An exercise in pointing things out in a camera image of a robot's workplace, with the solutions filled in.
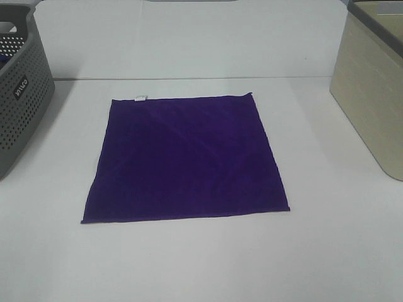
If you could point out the beige bin with grey rim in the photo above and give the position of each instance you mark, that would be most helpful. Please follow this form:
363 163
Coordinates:
367 79

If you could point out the grey perforated plastic basket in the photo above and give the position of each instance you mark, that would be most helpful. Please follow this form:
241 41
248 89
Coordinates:
27 84

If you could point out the purple towel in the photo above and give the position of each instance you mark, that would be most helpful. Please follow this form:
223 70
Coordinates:
168 159

